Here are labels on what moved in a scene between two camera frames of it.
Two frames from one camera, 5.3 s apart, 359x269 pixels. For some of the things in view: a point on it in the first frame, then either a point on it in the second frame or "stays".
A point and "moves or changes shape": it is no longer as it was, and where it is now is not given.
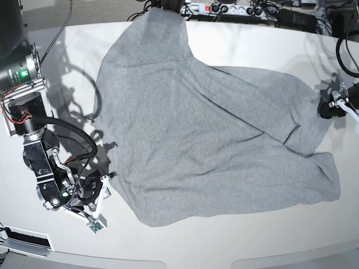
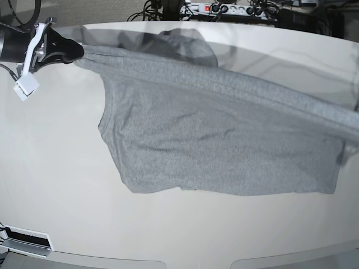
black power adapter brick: (290, 19) stays
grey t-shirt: (189, 139) moves or changes shape
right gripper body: (92, 189) → (54, 47)
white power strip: (228, 9) stays
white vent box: (25, 241) stays
